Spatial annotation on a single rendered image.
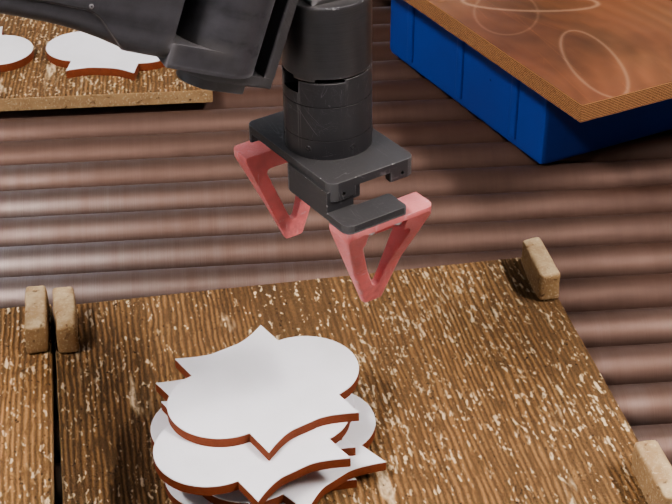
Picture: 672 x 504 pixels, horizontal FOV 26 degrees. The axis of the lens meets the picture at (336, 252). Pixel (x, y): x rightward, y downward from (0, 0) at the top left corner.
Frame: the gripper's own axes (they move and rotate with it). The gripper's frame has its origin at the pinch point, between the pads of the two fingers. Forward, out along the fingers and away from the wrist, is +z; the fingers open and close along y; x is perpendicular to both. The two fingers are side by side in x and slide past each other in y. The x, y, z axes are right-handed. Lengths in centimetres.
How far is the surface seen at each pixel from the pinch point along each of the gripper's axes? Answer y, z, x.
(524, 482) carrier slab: -13.6, 14.0, -6.8
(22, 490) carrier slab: 5.0, 13.5, 22.5
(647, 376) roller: -7.1, 17.2, -25.2
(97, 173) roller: 45.4, 15.9, -2.7
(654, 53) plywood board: 17, 4, -47
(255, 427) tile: -3.5, 8.7, 8.6
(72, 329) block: 17.3, 11.3, 12.6
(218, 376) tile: 2.8, 8.7, 7.8
